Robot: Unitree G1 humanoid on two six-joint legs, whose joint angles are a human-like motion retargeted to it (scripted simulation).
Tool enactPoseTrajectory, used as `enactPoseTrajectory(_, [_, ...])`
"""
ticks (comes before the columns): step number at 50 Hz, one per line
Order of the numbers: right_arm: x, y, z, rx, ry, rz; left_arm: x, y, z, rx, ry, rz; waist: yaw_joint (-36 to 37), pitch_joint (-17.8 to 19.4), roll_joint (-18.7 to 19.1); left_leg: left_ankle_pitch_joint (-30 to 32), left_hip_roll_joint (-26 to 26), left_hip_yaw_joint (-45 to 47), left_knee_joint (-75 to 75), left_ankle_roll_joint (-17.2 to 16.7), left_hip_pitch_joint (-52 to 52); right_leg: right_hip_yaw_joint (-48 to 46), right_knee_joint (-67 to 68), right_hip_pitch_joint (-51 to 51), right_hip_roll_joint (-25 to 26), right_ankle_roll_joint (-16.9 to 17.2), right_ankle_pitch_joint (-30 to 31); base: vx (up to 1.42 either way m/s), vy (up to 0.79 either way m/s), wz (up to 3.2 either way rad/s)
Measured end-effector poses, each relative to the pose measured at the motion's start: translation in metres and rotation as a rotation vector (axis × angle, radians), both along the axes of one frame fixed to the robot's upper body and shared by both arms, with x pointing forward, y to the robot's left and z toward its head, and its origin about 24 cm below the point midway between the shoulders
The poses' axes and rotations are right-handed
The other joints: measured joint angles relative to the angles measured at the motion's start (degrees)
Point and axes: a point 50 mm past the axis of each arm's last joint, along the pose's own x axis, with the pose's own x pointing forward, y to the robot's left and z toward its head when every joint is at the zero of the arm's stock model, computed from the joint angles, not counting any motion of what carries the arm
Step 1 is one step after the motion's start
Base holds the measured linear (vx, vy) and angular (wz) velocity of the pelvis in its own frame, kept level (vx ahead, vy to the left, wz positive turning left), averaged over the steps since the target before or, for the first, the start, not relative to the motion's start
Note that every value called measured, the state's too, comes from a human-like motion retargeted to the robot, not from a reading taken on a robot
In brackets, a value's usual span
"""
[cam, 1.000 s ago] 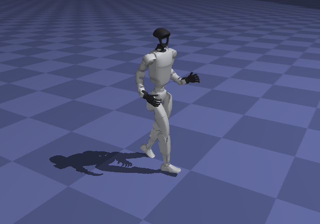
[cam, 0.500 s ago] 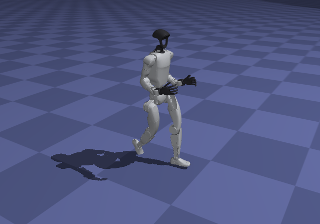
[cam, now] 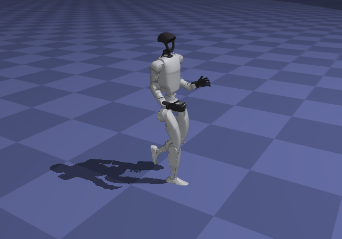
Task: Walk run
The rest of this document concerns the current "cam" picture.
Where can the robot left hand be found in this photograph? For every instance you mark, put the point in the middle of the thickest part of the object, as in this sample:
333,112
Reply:
202,82

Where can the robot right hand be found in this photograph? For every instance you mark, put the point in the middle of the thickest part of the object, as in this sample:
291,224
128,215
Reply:
175,107

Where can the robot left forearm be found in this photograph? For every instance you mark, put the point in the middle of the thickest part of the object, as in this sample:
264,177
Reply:
186,85

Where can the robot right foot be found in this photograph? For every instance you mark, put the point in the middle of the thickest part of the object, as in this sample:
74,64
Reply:
177,181

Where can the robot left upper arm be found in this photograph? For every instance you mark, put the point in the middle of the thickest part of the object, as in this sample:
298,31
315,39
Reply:
181,58

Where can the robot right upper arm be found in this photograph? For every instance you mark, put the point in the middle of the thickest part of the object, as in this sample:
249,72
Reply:
155,67

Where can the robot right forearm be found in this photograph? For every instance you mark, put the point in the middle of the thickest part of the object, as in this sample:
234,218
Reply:
158,95

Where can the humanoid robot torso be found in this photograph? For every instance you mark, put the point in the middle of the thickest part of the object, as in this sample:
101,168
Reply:
169,77

